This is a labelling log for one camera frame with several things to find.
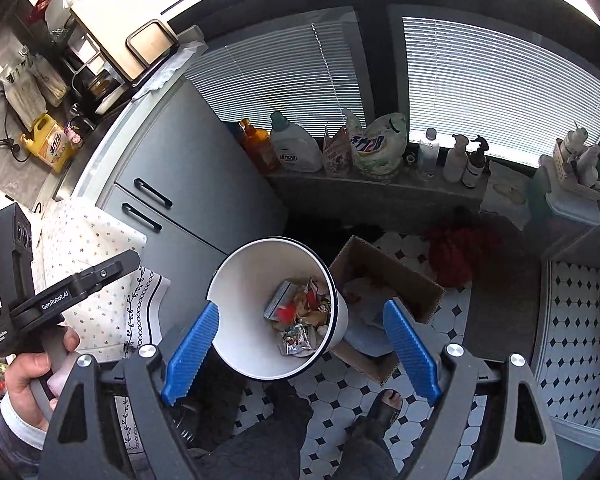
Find white pump bottle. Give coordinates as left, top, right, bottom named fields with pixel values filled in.
left=442, top=134, right=469, bottom=184

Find white cloth black vine border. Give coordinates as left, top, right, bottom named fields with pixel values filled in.
left=120, top=265, right=172, bottom=456

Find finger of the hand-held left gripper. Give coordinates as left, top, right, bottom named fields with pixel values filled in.
left=72, top=251, right=141, bottom=306

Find grey packet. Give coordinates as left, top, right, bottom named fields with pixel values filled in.
left=263, top=280, right=301, bottom=321

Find small striped pouch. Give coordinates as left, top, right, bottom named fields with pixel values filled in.
left=322, top=126, right=353, bottom=177

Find pink white wrapper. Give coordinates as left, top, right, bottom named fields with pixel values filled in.
left=300, top=277, right=332, bottom=307

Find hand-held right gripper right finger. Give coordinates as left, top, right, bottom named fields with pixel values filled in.
left=382, top=300, right=563, bottom=480

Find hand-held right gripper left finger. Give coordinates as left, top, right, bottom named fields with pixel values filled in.
left=40, top=301, right=221, bottom=480

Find clear bottle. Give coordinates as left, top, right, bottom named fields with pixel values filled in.
left=419, top=128, right=440, bottom=181

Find white cloth yellow print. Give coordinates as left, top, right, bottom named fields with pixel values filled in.
left=484, top=170, right=532, bottom=227

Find person's left leg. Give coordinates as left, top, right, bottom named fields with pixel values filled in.
left=200, top=390, right=313, bottom=480

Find white round trash bin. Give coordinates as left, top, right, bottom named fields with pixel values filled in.
left=207, top=238, right=350, bottom=380

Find orange bottle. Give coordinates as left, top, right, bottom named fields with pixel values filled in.
left=239, top=119, right=281, bottom=175

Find person's right leg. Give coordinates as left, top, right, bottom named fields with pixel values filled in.
left=325, top=420, right=398, bottom=480

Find clear plastic bags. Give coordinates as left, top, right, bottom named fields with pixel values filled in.
left=2, top=55, right=70, bottom=130

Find black cabinet handle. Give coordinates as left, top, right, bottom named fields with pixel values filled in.
left=121, top=202, right=162, bottom=232
left=133, top=178, right=173, bottom=208

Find white detergent jug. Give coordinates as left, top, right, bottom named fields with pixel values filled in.
left=270, top=111, right=323, bottom=173

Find orange scraps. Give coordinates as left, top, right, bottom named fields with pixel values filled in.
left=297, top=306, right=332, bottom=337

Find clear plastic film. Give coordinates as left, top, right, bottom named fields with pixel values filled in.
left=130, top=25, right=209, bottom=102

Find red cloth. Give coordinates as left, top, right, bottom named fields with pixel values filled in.
left=425, top=220, right=501, bottom=286

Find person's right foot in sandal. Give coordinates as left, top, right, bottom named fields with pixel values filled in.
left=352, top=389, right=405, bottom=442

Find white window blind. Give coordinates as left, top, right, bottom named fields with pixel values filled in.
left=402, top=16, right=600, bottom=168
left=182, top=22, right=361, bottom=128

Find grey cabinet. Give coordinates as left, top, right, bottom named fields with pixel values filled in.
left=95, top=80, right=288, bottom=281

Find black dish rack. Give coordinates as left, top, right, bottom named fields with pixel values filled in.
left=60, top=20, right=137, bottom=113

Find white perforated bottle holder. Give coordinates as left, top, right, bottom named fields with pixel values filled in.
left=547, top=127, right=600, bottom=206

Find person's leg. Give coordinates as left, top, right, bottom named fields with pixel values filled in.
left=200, top=390, right=313, bottom=480
left=325, top=420, right=398, bottom=480

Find yellow oil jug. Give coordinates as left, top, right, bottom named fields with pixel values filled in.
left=20, top=112, right=81, bottom=174

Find red silver crumpled wrapper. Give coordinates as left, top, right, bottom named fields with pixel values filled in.
left=279, top=324, right=321, bottom=357

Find dark pump bottle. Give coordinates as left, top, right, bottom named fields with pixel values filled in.
left=462, top=135, right=489, bottom=190

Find white green detergent bag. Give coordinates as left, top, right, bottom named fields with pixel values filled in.
left=344, top=109, right=409, bottom=183

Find brown cardboard box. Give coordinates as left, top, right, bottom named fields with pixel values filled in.
left=328, top=236, right=446, bottom=386

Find person's left hand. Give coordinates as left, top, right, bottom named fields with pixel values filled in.
left=4, top=326, right=82, bottom=433

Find person's left forearm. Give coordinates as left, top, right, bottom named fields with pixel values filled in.
left=0, top=400, right=48, bottom=480

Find white floral print cloth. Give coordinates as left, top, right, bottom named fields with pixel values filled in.
left=40, top=202, right=148, bottom=358

